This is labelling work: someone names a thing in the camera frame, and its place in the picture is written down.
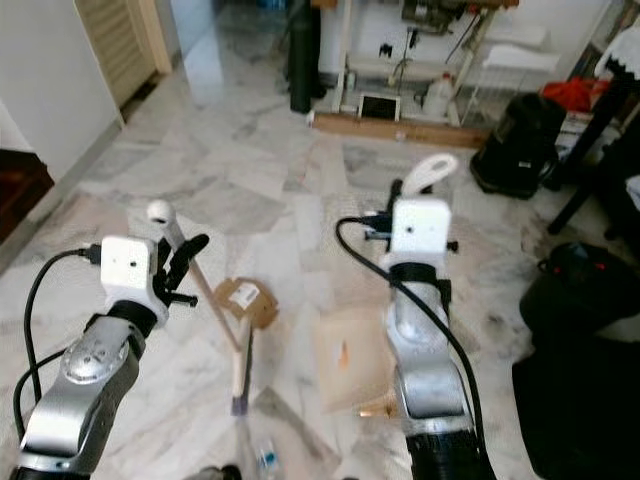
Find broom with white loop handle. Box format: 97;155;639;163
146;200;286;479

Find flat cardboard piece with label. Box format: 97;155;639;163
213;278;279;331

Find white framed dark tablet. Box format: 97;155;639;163
358;93;403;121

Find white plastic jug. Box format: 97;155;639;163
422;72;458;119

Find white shelf rack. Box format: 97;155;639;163
335;0;521;126

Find tall black cylinder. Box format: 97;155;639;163
287;0;323;114

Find small clear bottle blue label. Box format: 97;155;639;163
255;440;283;473

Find red cloth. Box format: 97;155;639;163
540;78;611;113

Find beige louvered door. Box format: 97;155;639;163
75;0;173;106

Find black table legs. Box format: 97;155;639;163
545;75;640;237

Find white lace tablecloth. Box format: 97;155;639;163
595;18;640;83

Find black fabric bag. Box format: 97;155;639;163
512;240;640;480

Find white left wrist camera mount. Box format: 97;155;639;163
100;236;161;321

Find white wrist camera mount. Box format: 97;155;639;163
100;236;161;321
390;196;453;266

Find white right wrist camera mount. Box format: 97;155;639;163
390;196;453;266

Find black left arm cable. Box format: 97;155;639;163
12;248;103;441

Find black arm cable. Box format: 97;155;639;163
12;248;103;441
336;215;486;446

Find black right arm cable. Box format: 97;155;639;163
336;215;486;446

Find white wire basket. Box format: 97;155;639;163
460;45;561;121

